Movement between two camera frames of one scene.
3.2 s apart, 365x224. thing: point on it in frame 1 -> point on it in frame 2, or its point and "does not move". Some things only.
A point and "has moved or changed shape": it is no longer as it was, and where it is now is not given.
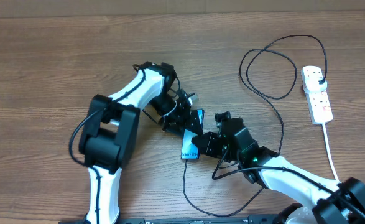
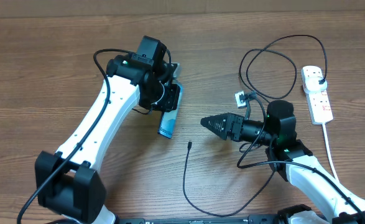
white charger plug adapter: (311, 85) does not move
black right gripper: (206, 149) -> (233, 131)
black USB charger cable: (252, 200) -> (262, 51)
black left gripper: (178, 121) -> (171, 101)
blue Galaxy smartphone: (189, 150) has moved or changed shape
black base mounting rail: (252, 219) does not move
